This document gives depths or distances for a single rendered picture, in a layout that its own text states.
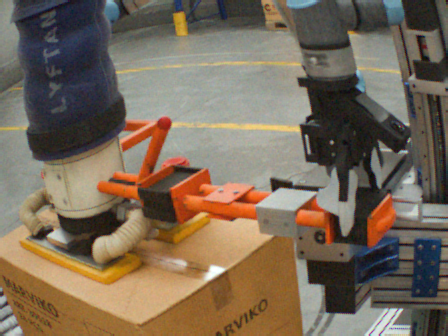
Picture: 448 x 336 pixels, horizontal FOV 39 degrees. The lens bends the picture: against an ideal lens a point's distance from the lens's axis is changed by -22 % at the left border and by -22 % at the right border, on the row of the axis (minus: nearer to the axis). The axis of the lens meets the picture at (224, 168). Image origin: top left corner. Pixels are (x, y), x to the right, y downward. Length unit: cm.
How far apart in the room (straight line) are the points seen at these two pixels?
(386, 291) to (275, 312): 42
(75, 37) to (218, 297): 52
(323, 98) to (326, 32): 11
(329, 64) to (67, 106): 52
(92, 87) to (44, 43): 15
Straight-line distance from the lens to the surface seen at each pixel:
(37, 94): 128
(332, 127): 95
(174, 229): 138
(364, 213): 97
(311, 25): 91
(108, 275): 125
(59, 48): 125
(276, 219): 107
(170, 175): 126
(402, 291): 169
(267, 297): 134
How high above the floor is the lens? 165
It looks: 20 degrees down
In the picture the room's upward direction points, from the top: 12 degrees counter-clockwise
